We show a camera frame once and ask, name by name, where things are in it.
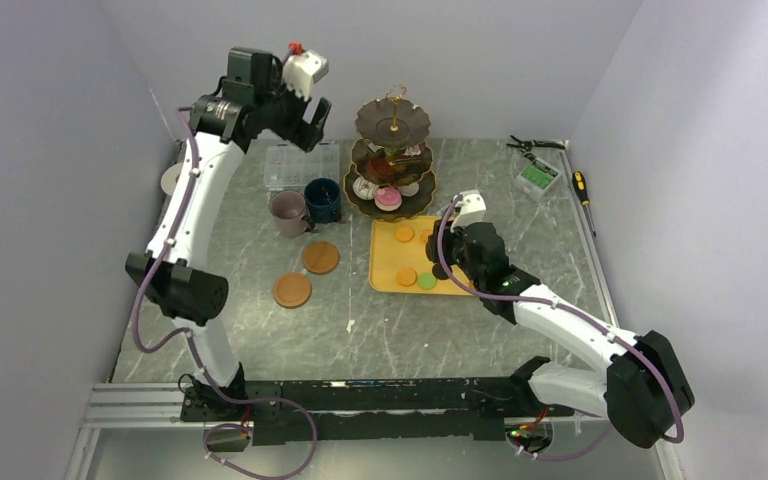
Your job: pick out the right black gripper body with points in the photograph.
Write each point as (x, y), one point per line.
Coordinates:
(453, 250)

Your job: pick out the yellow serving tray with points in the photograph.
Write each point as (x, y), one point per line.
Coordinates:
(387, 255)

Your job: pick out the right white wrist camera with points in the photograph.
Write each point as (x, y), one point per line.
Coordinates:
(470, 208)

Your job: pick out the orange round cookie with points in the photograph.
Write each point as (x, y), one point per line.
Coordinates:
(406, 277)

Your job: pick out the wooden coaster far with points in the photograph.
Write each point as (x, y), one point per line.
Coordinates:
(320, 257)

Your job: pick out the black pliers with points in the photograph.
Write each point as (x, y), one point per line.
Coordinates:
(528, 146)

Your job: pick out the white chocolate drizzle donut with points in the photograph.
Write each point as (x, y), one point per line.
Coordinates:
(364, 189)

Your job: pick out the yellow black screwdriver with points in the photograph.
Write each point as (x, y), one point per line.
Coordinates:
(581, 192)

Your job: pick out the dark blue mug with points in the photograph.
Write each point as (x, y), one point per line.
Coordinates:
(323, 197)

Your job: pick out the orange macaron top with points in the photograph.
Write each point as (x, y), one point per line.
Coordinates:
(404, 234)

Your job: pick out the chocolate triangle cake slice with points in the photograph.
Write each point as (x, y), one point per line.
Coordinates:
(379, 171)

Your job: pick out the mauve mug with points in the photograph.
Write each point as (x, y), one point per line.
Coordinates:
(290, 213)

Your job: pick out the clear plastic box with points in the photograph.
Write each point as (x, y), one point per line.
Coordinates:
(287, 167)

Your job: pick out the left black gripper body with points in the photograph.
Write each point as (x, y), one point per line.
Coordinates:
(286, 112)

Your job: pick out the green macaron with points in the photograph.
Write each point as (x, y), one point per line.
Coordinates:
(426, 281)

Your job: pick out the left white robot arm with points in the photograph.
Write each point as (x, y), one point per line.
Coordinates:
(177, 296)

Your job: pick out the wooden coaster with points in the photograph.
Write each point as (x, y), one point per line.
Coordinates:
(320, 257)
(292, 290)

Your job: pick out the green white device box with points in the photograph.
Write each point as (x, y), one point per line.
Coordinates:
(537, 178)

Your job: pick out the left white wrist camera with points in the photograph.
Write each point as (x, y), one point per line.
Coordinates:
(302, 69)

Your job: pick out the pink frosted donut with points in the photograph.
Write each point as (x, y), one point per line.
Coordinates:
(388, 199)

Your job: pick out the three-tier black dessert stand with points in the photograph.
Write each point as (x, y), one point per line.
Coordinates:
(397, 129)

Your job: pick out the black sandwich cookie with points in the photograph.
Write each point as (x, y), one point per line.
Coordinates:
(438, 272)

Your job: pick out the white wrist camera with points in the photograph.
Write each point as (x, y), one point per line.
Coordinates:
(470, 208)
(302, 69)

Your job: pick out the white tape roll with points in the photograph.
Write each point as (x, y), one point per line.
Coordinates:
(169, 179)

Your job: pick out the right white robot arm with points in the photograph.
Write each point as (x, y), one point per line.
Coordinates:
(635, 381)

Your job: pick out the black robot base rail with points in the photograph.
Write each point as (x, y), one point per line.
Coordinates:
(281, 411)

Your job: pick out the wooden coaster near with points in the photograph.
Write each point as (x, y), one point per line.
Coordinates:
(292, 290)

